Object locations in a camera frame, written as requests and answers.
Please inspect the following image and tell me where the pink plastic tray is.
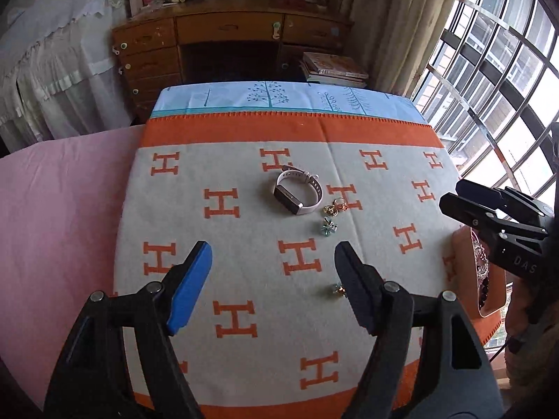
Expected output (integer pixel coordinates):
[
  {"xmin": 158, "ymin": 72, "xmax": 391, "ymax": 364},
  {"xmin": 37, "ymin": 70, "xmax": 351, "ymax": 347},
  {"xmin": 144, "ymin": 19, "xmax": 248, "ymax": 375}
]
[{"xmin": 450, "ymin": 222, "xmax": 507, "ymax": 318}]

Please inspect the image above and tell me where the stack of books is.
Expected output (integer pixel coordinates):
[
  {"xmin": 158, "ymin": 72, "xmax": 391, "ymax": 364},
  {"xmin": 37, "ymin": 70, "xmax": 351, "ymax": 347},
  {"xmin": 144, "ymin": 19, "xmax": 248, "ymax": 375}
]
[{"xmin": 299, "ymin": 51, "xmax": 372, "ymax": 89}]

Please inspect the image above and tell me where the person's right hand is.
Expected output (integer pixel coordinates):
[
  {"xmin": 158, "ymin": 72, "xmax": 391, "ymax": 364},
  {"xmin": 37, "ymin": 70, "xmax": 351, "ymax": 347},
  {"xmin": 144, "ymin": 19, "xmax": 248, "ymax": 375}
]
[{"xmin": 506, "ymin": 276, "xmax": 559, "ymax": 340}]

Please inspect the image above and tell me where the wooden desk with drawers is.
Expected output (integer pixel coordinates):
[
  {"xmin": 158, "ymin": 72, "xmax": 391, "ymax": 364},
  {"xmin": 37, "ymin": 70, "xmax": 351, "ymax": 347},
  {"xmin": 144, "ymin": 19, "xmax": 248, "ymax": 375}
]
[{"xmin": 111, "ymin": 0, "xmax": 354, "ymax": 125}]

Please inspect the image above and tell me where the white lace furniture cover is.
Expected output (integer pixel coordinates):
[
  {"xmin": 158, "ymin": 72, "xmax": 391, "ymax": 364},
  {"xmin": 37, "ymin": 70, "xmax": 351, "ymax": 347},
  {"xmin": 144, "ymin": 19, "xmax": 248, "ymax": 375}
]
[{"xmin": 0, "ymin": 0, "xmax": 132, "ymax": 140}]

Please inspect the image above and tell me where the metal window grille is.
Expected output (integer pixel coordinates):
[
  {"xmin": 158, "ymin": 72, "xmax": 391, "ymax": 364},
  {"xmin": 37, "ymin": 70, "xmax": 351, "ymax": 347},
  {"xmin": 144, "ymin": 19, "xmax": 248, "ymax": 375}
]
[{"xmin": 413, "ymin": 0, "xmax": 559, "ymax": 210}]

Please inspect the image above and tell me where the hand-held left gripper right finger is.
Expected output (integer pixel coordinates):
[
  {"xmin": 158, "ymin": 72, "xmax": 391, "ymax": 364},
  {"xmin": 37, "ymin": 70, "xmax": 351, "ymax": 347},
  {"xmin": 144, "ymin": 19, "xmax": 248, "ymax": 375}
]
[{"xmin": 334, "ymin": 241, "xmax": 505, "ymax": 419}]

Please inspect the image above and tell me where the orange grey printed blanket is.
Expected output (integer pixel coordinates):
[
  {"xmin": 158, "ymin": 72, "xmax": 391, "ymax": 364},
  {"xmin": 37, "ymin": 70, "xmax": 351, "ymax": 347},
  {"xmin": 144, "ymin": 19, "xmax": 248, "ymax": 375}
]
[{"xmin": 112, "ymin": 111, "xmax": 503, "ymax": 419}]

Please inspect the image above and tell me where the beige curtain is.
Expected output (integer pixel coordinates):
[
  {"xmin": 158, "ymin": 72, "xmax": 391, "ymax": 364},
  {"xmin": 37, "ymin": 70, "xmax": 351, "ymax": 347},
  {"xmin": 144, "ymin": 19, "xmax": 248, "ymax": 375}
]
[{"xmin": 341, "ymin": 0, "xmax": 464, "ymax": 97}]

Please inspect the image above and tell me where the pink smart watch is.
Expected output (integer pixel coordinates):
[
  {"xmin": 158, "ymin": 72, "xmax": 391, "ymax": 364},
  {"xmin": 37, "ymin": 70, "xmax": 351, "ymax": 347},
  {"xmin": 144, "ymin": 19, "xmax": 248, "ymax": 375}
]
[{"xmin": 273, "ymin": 165, "xmax": 324, "ymax": 215}]

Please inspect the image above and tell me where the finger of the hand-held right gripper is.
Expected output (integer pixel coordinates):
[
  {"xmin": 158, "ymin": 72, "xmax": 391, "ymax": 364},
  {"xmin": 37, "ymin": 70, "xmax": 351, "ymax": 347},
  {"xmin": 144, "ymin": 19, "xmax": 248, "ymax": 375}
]
[
  {"xmin": 439, "ymin": 192, "xmax": 549, "ymax": 242},
  {"xmin": 455, "ymin": 178, "xmax": 550, "ymax": 224}
]

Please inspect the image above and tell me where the pink bed sheet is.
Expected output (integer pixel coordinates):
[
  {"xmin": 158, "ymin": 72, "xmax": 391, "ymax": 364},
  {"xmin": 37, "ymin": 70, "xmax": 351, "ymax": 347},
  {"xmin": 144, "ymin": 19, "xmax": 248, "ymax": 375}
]
[{"xmin": 0, "ymin": 124, "xmax": 147, "ymax": 411}]

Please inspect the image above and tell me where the silver chain bracelet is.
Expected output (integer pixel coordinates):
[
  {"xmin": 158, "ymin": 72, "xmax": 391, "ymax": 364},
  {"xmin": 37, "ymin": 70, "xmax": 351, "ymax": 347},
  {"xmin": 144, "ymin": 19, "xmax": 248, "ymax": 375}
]
[{"xmin": 472, "ymin": 233, "xmax": 491, "ymax": 277}]

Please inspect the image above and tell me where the light blue printed sheet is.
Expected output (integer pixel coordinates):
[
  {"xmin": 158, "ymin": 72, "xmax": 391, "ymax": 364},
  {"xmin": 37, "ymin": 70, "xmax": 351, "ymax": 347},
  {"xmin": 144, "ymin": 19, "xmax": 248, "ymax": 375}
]
[{"xmin": 151, "ymin": 81, "xmax": 426, "ymax": 124}]

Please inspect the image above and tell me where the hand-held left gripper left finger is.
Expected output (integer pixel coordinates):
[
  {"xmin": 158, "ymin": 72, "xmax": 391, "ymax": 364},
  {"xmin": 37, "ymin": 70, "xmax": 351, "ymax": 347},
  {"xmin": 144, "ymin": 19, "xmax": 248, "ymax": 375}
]
[{"xmin": 44, "ymin": 241, "xmax": 214, "ymax": 419}]

